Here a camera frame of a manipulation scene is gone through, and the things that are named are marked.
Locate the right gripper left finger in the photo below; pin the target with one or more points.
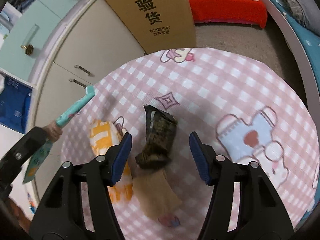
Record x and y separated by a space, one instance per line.
59 214

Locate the dark seaweed wrapper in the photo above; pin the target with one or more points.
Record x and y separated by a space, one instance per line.
160 134

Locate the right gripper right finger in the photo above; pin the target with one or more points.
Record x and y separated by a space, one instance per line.
262 214

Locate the blue shopping bag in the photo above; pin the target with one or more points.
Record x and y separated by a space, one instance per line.
15 103

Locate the white curved cabinet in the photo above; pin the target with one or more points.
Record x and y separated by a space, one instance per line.
90 42

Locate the teal patterned mattress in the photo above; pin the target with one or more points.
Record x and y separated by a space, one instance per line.
308 39

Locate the red bench with white top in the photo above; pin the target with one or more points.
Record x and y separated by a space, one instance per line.
249 12

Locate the grey folded duvet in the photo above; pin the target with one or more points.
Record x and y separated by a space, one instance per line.
305 12

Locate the tall brown cardboard box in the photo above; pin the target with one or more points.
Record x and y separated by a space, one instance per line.
157 24

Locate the teal patterned wrapper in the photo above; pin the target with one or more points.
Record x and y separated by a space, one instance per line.
54 131

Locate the brown paper bag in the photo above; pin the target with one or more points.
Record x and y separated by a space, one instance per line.
155 195

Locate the left hand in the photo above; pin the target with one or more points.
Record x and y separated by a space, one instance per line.
18 213

